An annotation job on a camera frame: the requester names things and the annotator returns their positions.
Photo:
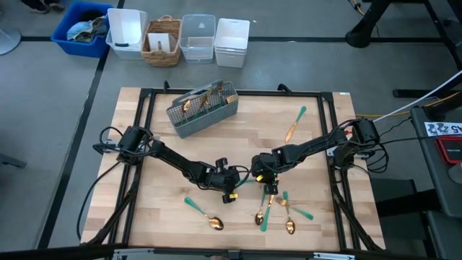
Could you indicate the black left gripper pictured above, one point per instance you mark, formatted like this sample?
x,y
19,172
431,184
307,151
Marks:
x,y
223,180

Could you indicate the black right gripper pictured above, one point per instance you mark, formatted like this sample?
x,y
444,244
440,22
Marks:
x,y
265,166

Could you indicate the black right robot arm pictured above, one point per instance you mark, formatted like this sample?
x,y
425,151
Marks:
x,y
310,146

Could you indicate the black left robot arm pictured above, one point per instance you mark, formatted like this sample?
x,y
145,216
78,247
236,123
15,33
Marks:
x,y
173,159

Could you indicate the grey mesh silverware caddy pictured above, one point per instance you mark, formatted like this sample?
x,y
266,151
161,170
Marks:
x,y
202,124

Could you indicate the wicker basket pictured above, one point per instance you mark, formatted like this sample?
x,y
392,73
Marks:
x,y
160,59

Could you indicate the white stacked bin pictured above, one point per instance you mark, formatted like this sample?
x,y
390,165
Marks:
x,y
231,36

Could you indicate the clear plastic bin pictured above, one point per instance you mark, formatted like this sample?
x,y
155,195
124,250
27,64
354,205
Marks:
x,y
198,36

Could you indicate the small white box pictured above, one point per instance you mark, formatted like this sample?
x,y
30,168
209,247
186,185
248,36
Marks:
x,y
160,41

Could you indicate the black cart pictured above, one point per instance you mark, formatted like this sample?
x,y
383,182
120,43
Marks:
x,y
433,173

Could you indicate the black floor bar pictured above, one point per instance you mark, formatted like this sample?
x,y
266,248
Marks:
x,y
415,93

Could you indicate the black floor stand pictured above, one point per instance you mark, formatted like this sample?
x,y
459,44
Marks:
x,y
361,34

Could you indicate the white printed label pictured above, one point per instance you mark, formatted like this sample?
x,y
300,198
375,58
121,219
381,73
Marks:
x,y
442,129

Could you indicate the white plastic bin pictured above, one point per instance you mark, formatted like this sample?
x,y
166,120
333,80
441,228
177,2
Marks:
x,y
126,29

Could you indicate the red tablet device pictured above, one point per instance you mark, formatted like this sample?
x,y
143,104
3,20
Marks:
x,y
449,150

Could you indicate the pile of clothes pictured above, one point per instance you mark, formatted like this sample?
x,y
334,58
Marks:
x,y
84,30

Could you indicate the grey metal foot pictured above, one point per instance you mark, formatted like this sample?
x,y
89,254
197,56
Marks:
x,y
11,160

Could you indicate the blue plastic bin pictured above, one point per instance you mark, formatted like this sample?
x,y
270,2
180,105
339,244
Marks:
x,y
59,36

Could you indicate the person's foot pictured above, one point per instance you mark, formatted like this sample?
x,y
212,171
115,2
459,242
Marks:
x,y
38,5

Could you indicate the grey round stand base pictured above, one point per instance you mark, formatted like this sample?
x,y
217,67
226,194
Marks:
x,y
7,39

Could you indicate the grey camera mount bar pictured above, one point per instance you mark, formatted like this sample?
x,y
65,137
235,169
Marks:
x,y
231,254

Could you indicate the black aluminium table frame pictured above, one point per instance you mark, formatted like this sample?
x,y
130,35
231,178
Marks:
x,y
260,93

